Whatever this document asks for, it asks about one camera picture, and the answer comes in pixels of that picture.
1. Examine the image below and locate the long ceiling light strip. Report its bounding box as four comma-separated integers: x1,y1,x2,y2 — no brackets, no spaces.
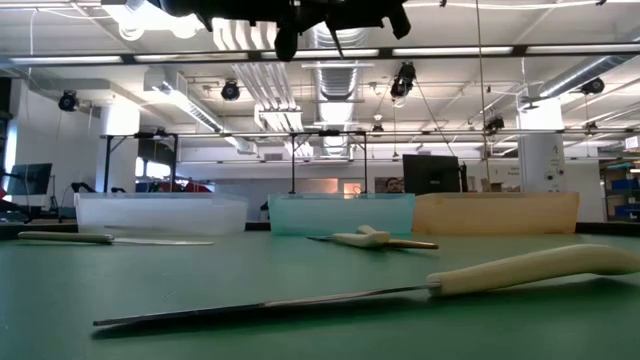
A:
392,46,515,57
525,43,640,55
259,48,380,59
9,54,124,65
133,52,251,63

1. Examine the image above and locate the black computer monitor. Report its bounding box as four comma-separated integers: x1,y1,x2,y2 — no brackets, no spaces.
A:
402,154,462,196

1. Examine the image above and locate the orange plastic bin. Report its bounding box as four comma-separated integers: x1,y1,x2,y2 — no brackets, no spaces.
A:
412,192,580,235

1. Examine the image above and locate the plain white column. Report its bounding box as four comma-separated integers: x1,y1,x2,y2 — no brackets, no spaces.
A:
94,103,142,194

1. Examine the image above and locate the shelving rack with blue bins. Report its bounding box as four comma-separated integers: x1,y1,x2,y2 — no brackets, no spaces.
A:
602,159,640,222

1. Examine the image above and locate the teal plastic bin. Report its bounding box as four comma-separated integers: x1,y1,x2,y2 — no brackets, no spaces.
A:
267,193,416,236

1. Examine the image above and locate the red background object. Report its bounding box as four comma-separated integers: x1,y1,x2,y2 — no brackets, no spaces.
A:
134,180,214,194

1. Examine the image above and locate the clear plastic bin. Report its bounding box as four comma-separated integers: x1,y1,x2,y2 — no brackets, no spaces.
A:
74,192,250,237

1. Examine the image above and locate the thin hanging ceiling cable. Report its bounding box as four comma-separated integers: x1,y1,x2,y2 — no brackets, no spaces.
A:
473,0,490,174

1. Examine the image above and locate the green table mat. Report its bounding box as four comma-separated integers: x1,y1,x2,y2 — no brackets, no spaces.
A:
0,230,640,360

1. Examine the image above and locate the wooden-handled table knife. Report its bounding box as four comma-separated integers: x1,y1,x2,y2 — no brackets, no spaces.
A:
385,239,440,251

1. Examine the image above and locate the silver spiral air duct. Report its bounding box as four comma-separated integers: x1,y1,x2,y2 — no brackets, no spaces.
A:
519,53,639,109

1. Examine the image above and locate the black aluminium table frame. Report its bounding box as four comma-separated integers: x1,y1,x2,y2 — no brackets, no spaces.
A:
0,220,640,236

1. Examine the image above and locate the white rectangular vent duct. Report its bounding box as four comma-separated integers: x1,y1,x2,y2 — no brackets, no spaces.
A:
143,67,219,124

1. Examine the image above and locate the silver round air duct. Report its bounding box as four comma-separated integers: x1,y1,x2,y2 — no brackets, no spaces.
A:
304,22,375,157

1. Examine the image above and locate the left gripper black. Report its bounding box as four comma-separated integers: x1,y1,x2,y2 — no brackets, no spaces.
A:
199,0,413,63

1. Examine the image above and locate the white column with signs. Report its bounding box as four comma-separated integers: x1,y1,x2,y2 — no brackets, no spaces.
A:
517,97,567,194

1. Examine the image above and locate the grey-handled table knife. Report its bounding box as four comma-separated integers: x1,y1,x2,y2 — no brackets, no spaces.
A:
17,230,215,247

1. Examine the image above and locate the computer monitor with blue screen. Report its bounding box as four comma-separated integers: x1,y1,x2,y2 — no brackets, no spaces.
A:
5,162,54,197

